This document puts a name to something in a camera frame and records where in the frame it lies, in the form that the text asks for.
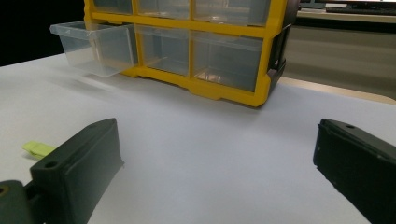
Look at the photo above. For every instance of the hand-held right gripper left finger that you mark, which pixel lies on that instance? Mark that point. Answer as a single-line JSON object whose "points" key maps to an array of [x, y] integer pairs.
{"points": [[77, 161]]}

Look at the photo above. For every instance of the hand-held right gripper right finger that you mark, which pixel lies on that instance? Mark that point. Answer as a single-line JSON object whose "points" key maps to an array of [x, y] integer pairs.
{"points": [[358, 165]]}

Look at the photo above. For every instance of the light green plastic piece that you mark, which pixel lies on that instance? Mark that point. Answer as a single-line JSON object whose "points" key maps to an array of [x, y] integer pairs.
{"points": [[38, 149]]}

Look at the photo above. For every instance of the clear plastic drawer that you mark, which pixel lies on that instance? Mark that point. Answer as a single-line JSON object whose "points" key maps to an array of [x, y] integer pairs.
{"points": [[227, 62], [93, 49], [163, 7], [232, 11], [165, 49], [112, 5]]}

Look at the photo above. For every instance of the black keyboard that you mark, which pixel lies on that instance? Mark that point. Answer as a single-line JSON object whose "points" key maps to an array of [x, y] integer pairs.
{"points": [[361, 11]]}

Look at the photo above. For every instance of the yellow drawer cabinet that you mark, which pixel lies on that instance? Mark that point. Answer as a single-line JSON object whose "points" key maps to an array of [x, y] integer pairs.
{"points": [[199, 59]]}

